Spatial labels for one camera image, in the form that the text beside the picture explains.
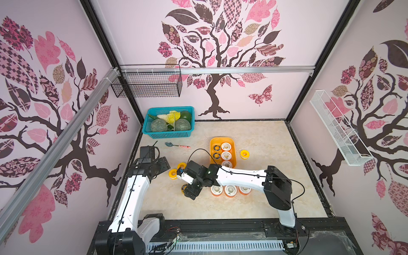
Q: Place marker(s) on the yellow tape roll far left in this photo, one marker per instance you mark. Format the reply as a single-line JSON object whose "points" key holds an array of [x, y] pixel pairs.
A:
{"points": [[173, 174]]}

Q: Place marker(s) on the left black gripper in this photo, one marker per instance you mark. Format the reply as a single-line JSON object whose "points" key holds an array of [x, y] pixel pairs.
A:
{"points": [[163, 165]]}

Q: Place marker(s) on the green round melon right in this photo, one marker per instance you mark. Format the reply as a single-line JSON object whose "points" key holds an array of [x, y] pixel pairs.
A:
{"points": [[182, 125]]}

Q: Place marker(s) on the spoon with pink handle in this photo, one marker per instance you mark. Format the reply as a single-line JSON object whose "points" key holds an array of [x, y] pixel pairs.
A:
{"points": [[169, 144]]}

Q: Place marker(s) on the yellow tape roll upper left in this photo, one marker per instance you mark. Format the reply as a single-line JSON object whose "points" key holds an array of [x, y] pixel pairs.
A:
{"points": [[181, 165]]}

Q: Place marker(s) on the black wire wall basket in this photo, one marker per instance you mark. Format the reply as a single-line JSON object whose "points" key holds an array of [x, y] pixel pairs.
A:
{"points": [[148, 80]]}

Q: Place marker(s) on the yellow tape roll upper right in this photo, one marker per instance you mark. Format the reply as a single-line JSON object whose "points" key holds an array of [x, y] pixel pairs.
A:
{"points": [[244, 154]]}

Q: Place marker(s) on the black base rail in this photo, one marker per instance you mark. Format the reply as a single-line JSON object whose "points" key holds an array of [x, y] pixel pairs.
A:
{"points": [[312, 236]]}

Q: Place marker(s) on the green round melon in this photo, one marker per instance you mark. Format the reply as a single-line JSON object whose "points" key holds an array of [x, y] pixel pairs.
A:
{"points": [[158, 125], [182, 125]]}

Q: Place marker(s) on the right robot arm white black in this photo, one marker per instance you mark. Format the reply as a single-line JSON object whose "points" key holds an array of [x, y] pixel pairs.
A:
{"points": [[272, 182]]}

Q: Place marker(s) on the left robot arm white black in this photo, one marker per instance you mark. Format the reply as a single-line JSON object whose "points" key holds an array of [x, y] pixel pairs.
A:
{"points": [[125, 235]]}

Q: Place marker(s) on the white wire wall shelf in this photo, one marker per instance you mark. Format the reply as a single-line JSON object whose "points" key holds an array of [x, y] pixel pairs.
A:
{"points": [[345, 136]]}

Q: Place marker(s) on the green round melon left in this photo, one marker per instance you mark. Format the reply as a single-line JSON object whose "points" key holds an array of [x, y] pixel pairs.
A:
{"points": [[158, 125]]}

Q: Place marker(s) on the teal plastic basket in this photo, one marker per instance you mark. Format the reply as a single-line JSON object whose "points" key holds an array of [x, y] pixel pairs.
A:
{"points": [[171, 133]]}

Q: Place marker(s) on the white cable duct strip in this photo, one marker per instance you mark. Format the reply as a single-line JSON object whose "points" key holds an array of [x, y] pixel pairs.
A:
{"points": [[219, 246]]}

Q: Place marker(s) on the black yellow tape roll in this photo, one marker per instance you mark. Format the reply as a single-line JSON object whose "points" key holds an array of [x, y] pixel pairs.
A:
{"points": [[217, 148], [216, 156], [183, 188]]}

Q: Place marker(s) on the yellow plastic storage box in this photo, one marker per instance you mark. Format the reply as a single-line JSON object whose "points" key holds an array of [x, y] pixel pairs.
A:
{"points": [[222, 151]]}

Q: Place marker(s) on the dark green avocado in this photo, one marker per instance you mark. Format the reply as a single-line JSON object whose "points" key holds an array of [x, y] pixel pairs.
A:
{"points": [[186, 116]]}

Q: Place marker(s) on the orange white tape roll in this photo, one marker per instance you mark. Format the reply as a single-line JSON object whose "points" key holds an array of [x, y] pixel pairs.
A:
{"points": [[227, 163], [244, 191], [230, 191], [226, 156], [226, 146], [217, 190]]}

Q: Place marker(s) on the yellow white cabbage toy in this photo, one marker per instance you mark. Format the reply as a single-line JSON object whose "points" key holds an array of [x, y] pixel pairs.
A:
{"points": [[171, 117]]}

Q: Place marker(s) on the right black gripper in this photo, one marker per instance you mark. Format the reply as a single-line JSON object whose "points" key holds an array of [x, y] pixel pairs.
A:
{"points": [[189, 188]]}

